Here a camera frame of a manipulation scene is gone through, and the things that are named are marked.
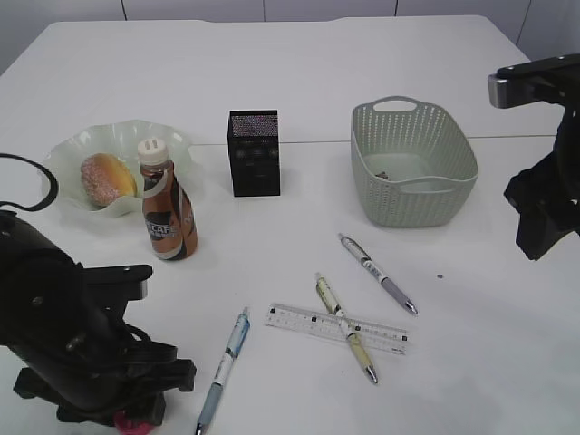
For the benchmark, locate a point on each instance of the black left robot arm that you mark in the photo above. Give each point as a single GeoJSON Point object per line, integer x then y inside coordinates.
{"type": "Point", "coordinates": [65, 321]}

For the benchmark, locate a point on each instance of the black mesh pen holder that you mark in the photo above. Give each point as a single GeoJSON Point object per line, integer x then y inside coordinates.
{"type": "Point", "coordinates": [253, 150]}

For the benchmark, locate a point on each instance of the light blue retractable pen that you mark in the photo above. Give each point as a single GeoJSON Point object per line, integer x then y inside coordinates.
{"type": "Point", "coordinates": [231, 353]}

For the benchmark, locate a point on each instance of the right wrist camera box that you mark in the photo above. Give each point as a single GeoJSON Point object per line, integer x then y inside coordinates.
{"type": "Point", "coordinates": [553, 80]}

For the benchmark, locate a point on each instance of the clear plastic ruler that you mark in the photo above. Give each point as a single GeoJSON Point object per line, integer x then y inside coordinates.
{"type": "Point", "coordinates": [374, 336]}

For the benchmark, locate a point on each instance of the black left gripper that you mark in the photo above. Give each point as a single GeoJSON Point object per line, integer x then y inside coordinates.
{"type": "Point", "coordinates": [89, 381]}

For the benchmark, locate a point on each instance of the sugar-dusted bread roll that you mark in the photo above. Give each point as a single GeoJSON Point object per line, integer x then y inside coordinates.
{"type": "Point", "coordinates": [106, 178]}

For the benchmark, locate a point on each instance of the grey-green plastic woven basket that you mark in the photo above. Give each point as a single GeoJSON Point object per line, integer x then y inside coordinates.
{"type": "Point", "coordinates": [432, 166]}

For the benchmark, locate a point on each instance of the beige retractable pen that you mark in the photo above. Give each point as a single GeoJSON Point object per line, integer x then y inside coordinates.
{"type": "Point", "coordinates": [333, 307]}

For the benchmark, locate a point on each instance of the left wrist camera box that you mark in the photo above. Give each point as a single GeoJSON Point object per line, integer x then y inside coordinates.
{"type": "Point", "coordinates": [115, 286]}

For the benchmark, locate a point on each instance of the white grey grip pen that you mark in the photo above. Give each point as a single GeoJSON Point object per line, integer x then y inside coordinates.
{"type": "Point", "coordinates": [385, 282]}

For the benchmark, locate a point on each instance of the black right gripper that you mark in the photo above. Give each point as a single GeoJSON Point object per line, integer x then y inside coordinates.
{"type": "Point", "coordinates": [546, 196]}

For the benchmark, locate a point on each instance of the pale green wavy glass plate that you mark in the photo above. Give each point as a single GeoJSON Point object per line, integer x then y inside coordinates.
{"type": "Point", "coordinates": [120, 139]}

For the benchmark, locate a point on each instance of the brown Nescafe coffee bottle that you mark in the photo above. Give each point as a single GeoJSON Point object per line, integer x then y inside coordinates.
{"type": "Point", "coordinates": [166, 207]}

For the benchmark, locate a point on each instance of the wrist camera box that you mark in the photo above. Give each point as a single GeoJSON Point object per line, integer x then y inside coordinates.
{"type": "Point", "coordinates": [553, 80]}
{"type": "Point", "coordinates": [115, 286]}

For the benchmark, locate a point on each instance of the pink pencil sharpener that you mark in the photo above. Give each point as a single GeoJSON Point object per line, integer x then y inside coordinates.
{"type": "Point", "coordinates": [130, 427]}

